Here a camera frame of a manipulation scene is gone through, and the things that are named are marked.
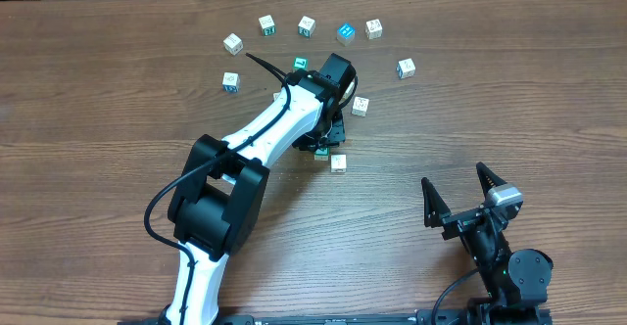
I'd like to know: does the green top block letter L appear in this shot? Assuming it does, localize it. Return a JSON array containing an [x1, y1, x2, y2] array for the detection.
[[292, 57, 309, 71]]

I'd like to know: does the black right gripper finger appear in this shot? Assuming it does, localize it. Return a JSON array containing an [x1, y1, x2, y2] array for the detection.
[[476, 162, 506, 198], [421, 177, 451, 228]]

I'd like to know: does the wooden block blue side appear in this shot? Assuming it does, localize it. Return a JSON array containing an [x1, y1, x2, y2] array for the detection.
[[396, 58, 416, 79], [222, 72, 241, 93]]

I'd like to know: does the blue top wooden block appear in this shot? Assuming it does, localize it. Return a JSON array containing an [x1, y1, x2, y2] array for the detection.
[[336, 23, 356, 46]]

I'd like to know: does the green top block number 4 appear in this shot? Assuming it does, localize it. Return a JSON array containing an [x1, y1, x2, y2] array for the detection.
[[313, 148, 329, 161]]

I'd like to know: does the wooden block blue side left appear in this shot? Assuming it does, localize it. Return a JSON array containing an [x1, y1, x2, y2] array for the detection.
[[222, 72, 241, 93]]

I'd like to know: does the wooden block green letter side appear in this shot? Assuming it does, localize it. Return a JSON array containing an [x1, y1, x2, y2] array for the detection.
[[259, 15, 276, 36]]

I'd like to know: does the wooden block teal side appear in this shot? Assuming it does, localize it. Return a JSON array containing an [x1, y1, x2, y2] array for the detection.
[[298, 16, 315, 38]]

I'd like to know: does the wooden block yellow side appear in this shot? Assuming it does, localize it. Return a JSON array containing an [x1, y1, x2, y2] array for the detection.
[[351, 97, 369, 116]]

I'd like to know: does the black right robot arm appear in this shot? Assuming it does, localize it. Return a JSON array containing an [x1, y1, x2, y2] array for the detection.
[[415, 162, 554, 325]]

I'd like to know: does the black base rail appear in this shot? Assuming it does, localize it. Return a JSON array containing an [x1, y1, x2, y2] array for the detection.
[[118, 309, 554, 325]]

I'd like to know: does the wooden block black drawing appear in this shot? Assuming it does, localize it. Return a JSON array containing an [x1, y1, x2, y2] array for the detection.
[[365, 19, 383, 40]]

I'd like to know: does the plain wooden block far left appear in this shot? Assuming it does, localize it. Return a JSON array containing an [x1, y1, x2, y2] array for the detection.
[[223, 33, 243, 56]]

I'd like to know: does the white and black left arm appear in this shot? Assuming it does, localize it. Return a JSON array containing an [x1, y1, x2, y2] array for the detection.
[[157, 54, 358, 324]]

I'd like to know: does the wooden block blue side right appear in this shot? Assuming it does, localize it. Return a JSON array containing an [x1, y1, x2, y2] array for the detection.
[[396, 58, 416, 79]]

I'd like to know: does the wooden block oval drawing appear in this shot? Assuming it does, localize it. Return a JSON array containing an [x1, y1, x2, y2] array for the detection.
[[343, 82, 355, 98]]

